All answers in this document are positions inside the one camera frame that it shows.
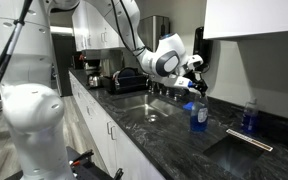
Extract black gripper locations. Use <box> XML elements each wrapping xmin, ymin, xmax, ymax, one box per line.
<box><xmin>193</xmin><ymin>79</ymin><xmax>208</xmax><ymax>97</ymax></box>

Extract clear bottle with blue liquid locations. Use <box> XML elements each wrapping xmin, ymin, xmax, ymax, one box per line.
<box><xmin>190</xmin><ymin>95</ymin><xmax>208</xmax><ymax>132</ymax></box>

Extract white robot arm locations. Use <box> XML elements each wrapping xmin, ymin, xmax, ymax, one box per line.
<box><xmin>0</xmin><ymin>0</ymin><xmax>203</xmax><ymax>180</ymax></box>

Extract stainless steel sink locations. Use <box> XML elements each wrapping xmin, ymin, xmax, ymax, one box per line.
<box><xmin>113</xmin><ymin>94</ymin><xmax>182</xmax><ymax>122</ymax></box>

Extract blue sponge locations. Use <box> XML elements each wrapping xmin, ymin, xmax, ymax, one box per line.
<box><xmin>183</xmin><ymin>102</ymin><xmax>194</xmax><ymax>111</ymax></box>

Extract black soap dispenser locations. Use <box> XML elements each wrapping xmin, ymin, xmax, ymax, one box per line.
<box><xmin>193</xmin><ymin>26</ymin><xmax>213</xmax><ymax>73</ymax></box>

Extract square countertop trash opening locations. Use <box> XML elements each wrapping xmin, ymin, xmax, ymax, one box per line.
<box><xmin>203</xmin><ymin>129</ymin><xmax>273</xmax><ymax>177</ymax></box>

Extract black dish rack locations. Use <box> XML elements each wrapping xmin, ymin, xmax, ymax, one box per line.
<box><xmin>102</xmin><ymin>67</ymin><xmax>147</xmax><ymax>94</ymax></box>

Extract white upper cabinet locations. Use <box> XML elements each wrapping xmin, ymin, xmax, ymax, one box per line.
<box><xmin>204</xmin><ymin>0</ymin><xmax>288</xmax><ymax>39</ymax></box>

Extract steel paper towel dispenser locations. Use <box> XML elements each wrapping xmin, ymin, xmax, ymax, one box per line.
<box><xmin>138</xmin><ymin>15</ymin><xmax>170</xmax><ymax>52</ymax></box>

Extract white lower cabinets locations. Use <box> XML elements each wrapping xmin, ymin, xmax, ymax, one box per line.
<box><xmin>69</xmin><ymin>72</ymin><xmax>165</xmax><ymax>180</ymax></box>

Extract coffee maker with carafe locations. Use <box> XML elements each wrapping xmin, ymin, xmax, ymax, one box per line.
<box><xmin>82</xmin><ymin>50</ymin><xmax>102</xmax><ymax>88</ymax></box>

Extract black robot cart with clamps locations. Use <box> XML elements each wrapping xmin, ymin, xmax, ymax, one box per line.
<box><xmin>5</xmin><ymin>146</ymin><xmax>124</xmax><ymax>180</ymax></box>

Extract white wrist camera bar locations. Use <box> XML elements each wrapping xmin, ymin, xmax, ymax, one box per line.
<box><xmin>164</xmin><ymin>76</ymin><xmax>192</xmax><ymax>89</ymax></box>

